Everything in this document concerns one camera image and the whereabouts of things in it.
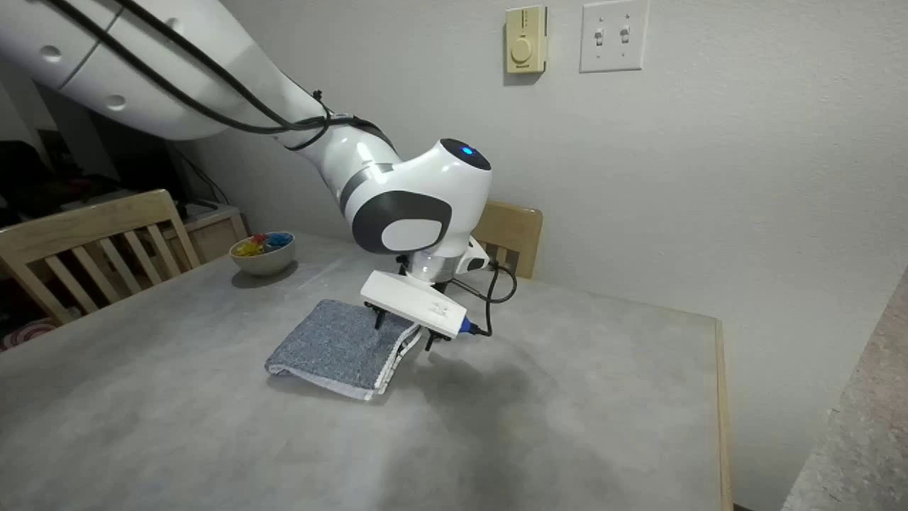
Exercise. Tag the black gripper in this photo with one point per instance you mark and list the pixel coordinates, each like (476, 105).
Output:
(429, 267)

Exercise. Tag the blue grey towel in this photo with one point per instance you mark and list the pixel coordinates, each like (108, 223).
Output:
(338, 346)

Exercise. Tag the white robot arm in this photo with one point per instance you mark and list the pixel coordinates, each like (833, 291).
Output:
(188, 68)

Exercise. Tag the wooden chair behind table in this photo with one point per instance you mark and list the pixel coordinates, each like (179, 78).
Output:
(513, 234)

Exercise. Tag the blue toy flower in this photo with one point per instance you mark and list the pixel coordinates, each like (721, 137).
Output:
(279, 240)

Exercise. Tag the beige bowl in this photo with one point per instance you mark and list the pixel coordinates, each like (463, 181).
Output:
(264, 261)

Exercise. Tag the yellow toy flower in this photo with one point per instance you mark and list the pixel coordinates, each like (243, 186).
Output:
(259, 240)

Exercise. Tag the wooden chair at left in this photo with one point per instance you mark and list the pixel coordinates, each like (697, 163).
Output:
(114, 247)

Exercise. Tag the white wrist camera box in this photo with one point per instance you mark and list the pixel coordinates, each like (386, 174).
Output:
(415, 301)

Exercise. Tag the beige wall dimmer switch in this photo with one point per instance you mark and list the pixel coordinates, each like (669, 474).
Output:
(527, 35)

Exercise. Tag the white double light switch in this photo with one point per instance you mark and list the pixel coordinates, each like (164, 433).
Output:
(613, 35)

